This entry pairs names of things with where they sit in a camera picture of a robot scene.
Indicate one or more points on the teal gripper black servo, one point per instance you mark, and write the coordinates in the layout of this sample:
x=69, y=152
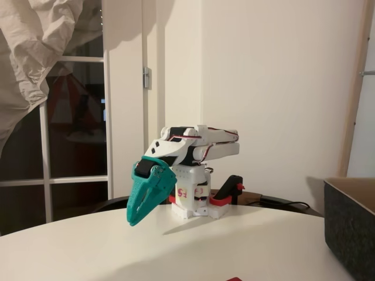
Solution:
x=145, y=187

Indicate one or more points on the small red object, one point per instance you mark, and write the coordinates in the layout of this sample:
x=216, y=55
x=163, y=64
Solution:
x=234, y=279

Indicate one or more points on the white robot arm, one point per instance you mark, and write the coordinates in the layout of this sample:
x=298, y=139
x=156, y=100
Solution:
x=216, y=149

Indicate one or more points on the dark grey felt basket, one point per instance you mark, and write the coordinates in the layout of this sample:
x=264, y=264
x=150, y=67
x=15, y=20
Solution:
x=348, y=228

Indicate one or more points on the black clamp with red knob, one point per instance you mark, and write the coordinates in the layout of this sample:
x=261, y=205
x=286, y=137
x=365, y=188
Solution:
x=230, y=187

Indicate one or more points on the metal door hinge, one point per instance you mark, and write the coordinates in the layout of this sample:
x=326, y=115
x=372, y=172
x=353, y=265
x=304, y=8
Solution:
x=146, y=77

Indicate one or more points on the beige crumpled curtain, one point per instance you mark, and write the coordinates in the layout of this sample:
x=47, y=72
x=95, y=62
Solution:
x=29, y=44

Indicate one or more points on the pale grey panel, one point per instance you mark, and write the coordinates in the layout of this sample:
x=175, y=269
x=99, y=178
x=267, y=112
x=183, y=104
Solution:
x=367, y=117

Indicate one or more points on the white glazed door frame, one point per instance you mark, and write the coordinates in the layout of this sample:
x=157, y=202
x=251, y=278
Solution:
x=107, y=117

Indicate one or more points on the light wooden post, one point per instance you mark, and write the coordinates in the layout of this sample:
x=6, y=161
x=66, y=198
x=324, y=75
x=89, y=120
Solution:
x=353, y=102

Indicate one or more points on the metal shelf bracket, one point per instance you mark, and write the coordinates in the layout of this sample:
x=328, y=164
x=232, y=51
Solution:
x=369, y=72

